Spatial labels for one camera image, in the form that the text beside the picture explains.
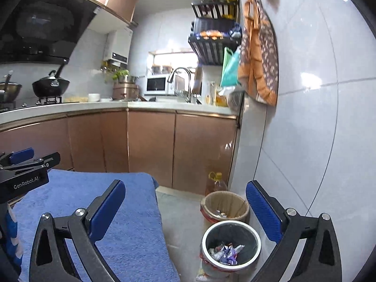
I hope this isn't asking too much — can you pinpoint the small purple wrapper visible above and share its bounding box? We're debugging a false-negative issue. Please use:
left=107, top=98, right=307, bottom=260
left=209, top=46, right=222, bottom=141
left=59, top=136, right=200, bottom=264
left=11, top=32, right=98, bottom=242
left=218, top=244, right=245, bottom=266

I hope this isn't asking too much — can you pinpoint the red snack wrapper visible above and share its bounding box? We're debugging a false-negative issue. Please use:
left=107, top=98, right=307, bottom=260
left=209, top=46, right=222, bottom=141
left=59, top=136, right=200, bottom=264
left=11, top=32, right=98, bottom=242
left=209, top=243, right=233, bottom=264

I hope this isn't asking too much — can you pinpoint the white kitchen countertop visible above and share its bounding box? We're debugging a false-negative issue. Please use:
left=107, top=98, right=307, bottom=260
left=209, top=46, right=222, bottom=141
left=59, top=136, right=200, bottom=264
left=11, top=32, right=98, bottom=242
left=1, top=101, right=238, bottom=125

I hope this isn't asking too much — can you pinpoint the white round trash bin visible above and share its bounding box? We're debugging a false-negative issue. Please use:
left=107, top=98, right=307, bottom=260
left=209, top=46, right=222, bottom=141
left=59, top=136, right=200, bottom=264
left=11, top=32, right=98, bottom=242
left=200, top=220, right=261, bottom=274

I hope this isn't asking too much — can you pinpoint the chrome kitchen faucet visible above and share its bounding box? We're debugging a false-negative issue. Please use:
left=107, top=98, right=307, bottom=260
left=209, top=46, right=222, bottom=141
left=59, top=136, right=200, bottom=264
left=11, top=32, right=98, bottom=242
left=167, top=67, right=192, bottom=102

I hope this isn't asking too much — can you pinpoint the blue towel mat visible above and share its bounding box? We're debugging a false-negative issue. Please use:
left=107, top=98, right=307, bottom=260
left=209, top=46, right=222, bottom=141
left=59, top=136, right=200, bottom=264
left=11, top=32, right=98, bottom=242
left=13, top=169, right=180, bottom=281

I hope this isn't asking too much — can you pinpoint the brown bucket with liner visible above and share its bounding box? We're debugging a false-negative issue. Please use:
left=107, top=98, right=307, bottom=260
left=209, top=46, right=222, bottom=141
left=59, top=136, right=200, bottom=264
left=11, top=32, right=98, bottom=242
left=200, top=191, right=250, bottom=223

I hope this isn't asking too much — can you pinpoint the black frying pan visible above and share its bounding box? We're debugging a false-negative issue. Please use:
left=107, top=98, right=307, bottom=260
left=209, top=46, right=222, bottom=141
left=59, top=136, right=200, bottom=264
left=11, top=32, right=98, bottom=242
left=32, top=61, right=70, bottom=98

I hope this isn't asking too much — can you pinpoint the yellow cooking oil bottle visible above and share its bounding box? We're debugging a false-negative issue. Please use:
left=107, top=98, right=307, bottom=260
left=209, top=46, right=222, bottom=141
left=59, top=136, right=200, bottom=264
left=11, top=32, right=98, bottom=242
left=205, top=172, right=227, bottom=196

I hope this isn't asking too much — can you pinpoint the copper rice cooker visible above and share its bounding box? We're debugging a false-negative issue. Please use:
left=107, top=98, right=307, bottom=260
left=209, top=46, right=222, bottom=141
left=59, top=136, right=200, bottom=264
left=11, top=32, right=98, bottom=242
left=112, top=83, right=140, bottom=101

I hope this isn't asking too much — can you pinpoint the green potted plant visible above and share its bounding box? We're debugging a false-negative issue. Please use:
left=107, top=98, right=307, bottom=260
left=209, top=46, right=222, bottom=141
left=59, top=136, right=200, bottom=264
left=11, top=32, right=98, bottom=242
left=112, top=69, right=129, bottom=83

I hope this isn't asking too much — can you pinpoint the white water heater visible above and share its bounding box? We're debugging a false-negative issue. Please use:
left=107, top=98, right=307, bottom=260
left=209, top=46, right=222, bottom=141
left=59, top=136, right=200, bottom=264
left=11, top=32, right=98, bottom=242
left=103, top=27, right=133, bottom=64

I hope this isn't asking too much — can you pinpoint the black range hood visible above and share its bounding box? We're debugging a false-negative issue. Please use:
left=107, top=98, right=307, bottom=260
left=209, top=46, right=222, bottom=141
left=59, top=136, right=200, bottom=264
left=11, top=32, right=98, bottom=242
left=1, top=0, right=97, bottom=64

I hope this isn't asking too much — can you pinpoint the white microwave oven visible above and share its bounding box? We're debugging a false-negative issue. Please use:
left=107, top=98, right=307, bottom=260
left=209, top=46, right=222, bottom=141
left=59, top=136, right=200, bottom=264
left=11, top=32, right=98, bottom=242
left=144, top=74, right=174, bottom=95

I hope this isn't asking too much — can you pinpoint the orange brown hanging apron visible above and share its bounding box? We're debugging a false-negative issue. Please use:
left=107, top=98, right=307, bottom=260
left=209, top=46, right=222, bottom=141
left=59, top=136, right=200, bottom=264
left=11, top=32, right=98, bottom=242
left=238, top=0, right=279, bottom=106

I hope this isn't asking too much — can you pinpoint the teal hanging bag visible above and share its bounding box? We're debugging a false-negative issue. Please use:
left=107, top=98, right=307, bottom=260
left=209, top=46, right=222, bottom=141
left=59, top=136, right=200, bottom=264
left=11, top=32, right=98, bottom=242
left=220, top=46, right=241, bottom=87

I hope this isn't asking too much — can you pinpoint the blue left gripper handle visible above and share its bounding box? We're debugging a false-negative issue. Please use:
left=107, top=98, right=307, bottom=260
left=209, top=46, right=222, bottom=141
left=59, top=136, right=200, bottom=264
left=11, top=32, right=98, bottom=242
left=1, top=203, right=24, bottom=278

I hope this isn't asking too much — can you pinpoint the steel pot with handle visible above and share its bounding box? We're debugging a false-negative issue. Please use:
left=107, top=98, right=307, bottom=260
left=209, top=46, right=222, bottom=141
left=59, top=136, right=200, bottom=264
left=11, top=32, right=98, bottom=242
left=1, top=70, right=22, bottom=103

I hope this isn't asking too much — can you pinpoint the black wall dish rack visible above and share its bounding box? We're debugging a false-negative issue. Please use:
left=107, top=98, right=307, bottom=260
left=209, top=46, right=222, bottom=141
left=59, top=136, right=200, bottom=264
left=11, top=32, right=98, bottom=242
left=188, top=0, right=242, bottom=66

